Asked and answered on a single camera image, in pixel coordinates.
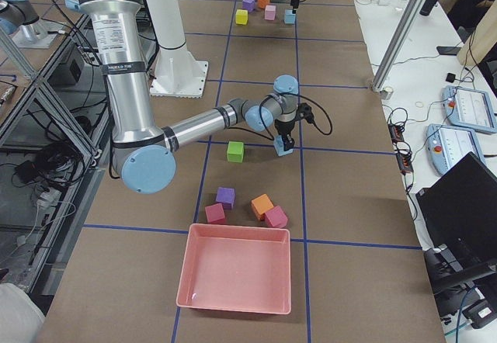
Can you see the black laptop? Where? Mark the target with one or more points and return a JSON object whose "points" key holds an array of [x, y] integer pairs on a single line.
{"points": [[461, 207]]}

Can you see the left purple foam block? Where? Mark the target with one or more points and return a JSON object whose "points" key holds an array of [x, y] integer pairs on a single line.
{"points": [[248, 5]]}

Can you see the aluminium frame post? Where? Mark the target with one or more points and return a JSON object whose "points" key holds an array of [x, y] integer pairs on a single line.
{"points": [[410, 10]]}

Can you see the dark red foam block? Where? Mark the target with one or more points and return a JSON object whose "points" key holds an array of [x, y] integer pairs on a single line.
{"points": [[215, 214]]}

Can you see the right orange foam block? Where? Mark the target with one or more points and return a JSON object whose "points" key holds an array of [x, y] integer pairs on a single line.
{"points": [[260, 205]]}

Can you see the teach pendant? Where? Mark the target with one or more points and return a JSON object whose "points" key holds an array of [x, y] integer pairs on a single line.
{"points": [[447, 145], [470, 108]]}

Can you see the left orange foam block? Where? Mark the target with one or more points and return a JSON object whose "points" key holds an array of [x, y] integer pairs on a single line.
{"points": [[263, 3]]}

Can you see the far teach pendant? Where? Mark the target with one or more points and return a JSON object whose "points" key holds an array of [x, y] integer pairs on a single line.
{"points": [[470, 108]]}

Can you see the pink plastic bin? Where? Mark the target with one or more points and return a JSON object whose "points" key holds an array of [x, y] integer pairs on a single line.
{"points": [[236, 268]]}

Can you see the purple foam block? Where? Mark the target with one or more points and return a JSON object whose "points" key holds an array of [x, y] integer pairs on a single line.
{"points": [[226, 197], [248, 5]]}

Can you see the light blue foam block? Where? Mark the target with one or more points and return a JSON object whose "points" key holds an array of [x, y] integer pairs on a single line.
{"points": [[279, 147], [289, 17]]}

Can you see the near teach pendant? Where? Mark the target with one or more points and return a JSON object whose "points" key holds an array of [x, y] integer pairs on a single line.
{"points": [[447, 145]]}

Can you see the magenta foam block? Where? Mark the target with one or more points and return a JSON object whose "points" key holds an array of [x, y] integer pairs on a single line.
{"points": [[276, 217]]}

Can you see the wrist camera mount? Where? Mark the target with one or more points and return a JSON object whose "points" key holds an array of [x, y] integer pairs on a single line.
{"points": [[304, 112]]}

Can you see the orange foam block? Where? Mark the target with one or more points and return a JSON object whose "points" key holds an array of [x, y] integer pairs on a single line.
{"points": [[260, 205], [263, 3]]}

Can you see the yellow foam block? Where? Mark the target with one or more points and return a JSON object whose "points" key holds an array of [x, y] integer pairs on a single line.
{"points": [[241, 17]]}

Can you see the right purple foam block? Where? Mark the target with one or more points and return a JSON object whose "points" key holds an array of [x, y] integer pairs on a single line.
{"points": [[226, 197]]}

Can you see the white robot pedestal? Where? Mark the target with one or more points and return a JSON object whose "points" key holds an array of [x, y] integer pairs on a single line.
{"points": [[177, 73]]}

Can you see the pink foam block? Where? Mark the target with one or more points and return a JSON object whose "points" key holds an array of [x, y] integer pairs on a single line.
{"points": [[270, 13]]}

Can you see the green foam block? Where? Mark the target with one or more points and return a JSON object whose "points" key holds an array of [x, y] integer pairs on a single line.
{"points": [[235, 151]]}

